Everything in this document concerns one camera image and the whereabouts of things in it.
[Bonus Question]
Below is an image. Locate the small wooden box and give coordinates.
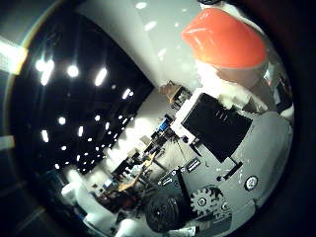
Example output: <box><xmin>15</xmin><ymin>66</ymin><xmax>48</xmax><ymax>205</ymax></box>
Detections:
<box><xmin>159</xmin><ymin>80</ymin><xmax>192</xmax><ymax>105</ymax></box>

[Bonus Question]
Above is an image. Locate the blue box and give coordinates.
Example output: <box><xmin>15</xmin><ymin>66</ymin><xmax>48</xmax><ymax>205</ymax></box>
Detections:
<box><xmin>157</xmin><ymin>118</ymin><xmax>172</xmax><ymax>133</ymax></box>

